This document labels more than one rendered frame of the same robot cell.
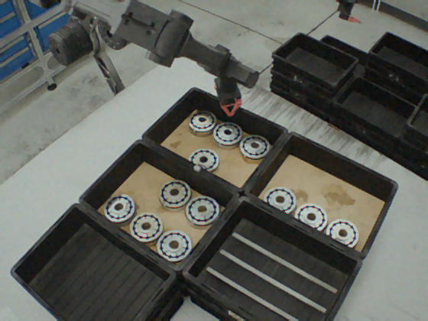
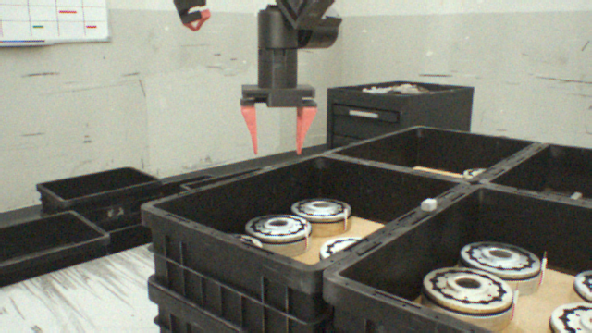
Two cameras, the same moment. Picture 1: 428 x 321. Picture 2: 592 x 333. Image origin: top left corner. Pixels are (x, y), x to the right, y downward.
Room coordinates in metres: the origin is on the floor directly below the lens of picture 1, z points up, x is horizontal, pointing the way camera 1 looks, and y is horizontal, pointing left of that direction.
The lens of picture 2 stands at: (0.89, 0.68, 1.15)
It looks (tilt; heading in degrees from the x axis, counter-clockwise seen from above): 15 degrees down; 273
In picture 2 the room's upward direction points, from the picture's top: straight up
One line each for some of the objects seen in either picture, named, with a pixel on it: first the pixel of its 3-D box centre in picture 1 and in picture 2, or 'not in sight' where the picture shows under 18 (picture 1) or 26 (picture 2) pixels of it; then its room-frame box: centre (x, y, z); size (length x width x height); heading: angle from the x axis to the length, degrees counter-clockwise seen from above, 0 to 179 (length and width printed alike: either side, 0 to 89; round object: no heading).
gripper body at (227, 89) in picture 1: (227, 82); (277, 73); (0.95, -0.05, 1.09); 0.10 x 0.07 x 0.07; 10
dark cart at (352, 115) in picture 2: not in sight; (397, 176); (0.48, -1.82, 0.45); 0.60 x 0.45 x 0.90; 47
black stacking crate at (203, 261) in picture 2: (215, 145); (316, 235); (0.89, -0.01, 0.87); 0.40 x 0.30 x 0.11; 53
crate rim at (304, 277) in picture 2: (215, 135); (316, 201); (0.89, -0.01, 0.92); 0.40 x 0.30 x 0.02; 53
